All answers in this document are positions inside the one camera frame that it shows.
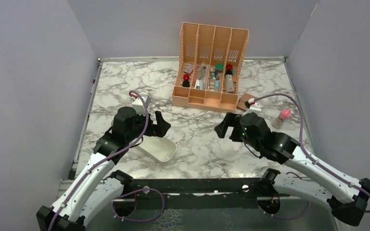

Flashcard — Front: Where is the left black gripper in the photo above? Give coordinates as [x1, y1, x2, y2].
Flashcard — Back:
[126, 108, 171, 142]

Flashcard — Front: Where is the pink cap small bottle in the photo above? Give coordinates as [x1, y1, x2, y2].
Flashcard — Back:
[272, 109, 291, 129]

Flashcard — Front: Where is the red black stamp right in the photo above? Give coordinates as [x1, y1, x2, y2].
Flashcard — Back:
[225, 64, 233, 75]

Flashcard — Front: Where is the peach desk organizer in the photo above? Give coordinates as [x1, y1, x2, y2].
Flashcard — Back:
[172, 22, 249, 113]

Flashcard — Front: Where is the white plastic tray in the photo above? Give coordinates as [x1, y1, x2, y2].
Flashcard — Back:
[136, 136, 177, 166]

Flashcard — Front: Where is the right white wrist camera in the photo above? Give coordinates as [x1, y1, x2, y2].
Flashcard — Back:
[245, 98, 262, 114]

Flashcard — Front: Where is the red black stamp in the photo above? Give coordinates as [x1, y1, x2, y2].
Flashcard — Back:
[182, 74, 190, 88]
[225, 64, 233, 75]

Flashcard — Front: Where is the red black stamp left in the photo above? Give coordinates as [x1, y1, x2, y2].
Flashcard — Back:
[182, 74, 190, 88]

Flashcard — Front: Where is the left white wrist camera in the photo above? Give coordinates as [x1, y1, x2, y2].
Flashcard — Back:
[132, 95, 151, 112]

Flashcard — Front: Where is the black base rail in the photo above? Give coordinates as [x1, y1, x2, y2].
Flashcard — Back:
[102, 178, 291, 211]

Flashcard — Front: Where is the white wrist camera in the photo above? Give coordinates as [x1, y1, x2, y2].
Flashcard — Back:
[245, 98, 262, 114]
[132, 95, 151, 112]

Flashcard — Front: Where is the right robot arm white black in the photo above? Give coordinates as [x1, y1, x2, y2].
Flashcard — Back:
[214, 113, 370, 226]

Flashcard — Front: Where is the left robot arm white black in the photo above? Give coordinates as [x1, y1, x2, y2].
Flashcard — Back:
[36, 106, 171, 231]

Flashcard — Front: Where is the green cap bottle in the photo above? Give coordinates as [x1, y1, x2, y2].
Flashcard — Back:
[215, 64, 224, 73]

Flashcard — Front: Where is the brown leather card holder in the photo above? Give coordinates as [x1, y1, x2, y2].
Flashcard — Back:
[237, 93, 256, 111]

